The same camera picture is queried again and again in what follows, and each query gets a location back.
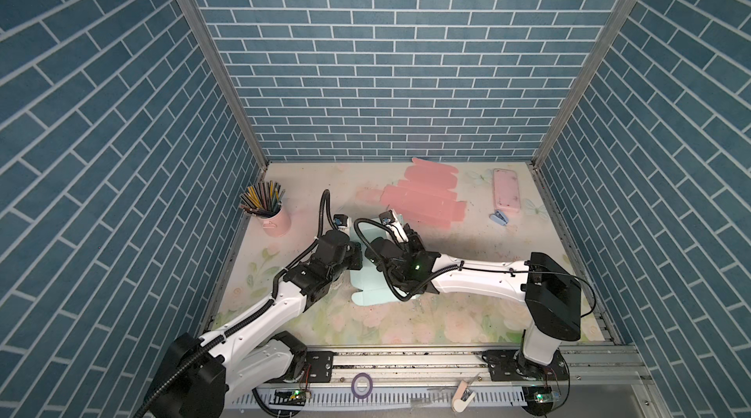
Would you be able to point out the bundle of colored pencils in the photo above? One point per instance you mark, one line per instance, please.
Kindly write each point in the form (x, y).
(263, 200)

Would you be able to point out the pink pencil case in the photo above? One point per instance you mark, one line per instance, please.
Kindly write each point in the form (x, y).
(506, 192)

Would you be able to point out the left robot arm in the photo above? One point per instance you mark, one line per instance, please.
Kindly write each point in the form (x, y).
(198, 376)

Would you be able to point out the pink paper box sheet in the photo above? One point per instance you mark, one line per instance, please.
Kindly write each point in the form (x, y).
(427, 194)

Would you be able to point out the mint green paper box sheet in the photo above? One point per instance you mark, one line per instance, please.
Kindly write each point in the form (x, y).
(371, 287)

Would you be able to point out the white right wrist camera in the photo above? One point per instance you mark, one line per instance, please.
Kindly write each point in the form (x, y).
(391, 220)

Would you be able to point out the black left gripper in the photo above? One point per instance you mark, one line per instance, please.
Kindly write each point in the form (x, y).
(355, 251)

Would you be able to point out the aluminium front rail frame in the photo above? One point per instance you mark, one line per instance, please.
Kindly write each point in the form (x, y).
(428, 377)

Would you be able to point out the pink metal pencil bucket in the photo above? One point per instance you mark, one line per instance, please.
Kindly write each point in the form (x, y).
(277, 223)

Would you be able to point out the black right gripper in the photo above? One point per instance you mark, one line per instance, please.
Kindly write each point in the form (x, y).
(415, 243)

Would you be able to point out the purple tape roll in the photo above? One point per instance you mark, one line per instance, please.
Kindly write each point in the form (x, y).
(362, 386)

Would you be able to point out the white pink clip tool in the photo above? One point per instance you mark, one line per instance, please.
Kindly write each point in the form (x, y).
(463, 397)

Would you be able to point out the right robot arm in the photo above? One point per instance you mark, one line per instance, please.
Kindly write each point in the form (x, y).
(551, 295)

